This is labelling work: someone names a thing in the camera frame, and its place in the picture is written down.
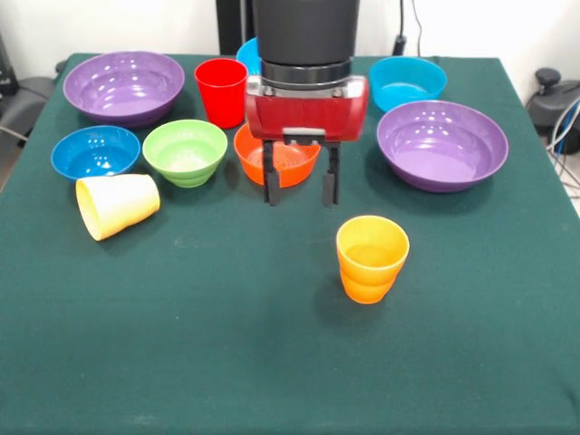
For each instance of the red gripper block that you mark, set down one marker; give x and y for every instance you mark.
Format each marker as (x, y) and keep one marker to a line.
(308, 113)

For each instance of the orange plastic cup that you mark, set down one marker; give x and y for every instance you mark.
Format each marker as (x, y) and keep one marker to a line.
(371, 267)

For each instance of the purple plastic bowl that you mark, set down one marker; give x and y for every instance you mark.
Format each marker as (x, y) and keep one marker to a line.
(441, 145)
(122, 90)

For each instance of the yellow plastic cup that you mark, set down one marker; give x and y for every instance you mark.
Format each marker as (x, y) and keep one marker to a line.
(118, 204)

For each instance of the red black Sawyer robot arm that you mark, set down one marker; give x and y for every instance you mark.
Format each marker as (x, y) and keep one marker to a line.
(306, 31)

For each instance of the orange-red plastic bowl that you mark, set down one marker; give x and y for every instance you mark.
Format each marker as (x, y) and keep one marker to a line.
(294, 167)

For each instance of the red plastic cup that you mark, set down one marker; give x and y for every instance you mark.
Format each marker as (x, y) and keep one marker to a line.
(222, 99)

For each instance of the green plastic bowl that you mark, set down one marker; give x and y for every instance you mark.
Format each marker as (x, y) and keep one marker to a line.
(183, 154)

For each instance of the large light blue bowl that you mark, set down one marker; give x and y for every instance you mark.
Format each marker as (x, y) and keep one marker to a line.
(248, 56)

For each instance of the small light blue bowl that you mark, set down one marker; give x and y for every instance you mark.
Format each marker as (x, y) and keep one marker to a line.
(408, 86)

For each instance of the dark green tablecloth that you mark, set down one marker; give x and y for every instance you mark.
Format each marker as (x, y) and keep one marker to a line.
(290, 340)

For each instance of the dark blue plastic bowl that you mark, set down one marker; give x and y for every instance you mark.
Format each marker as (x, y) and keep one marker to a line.
(95, 156)

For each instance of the black office chair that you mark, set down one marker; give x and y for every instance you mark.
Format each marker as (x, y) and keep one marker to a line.
(27, 95)

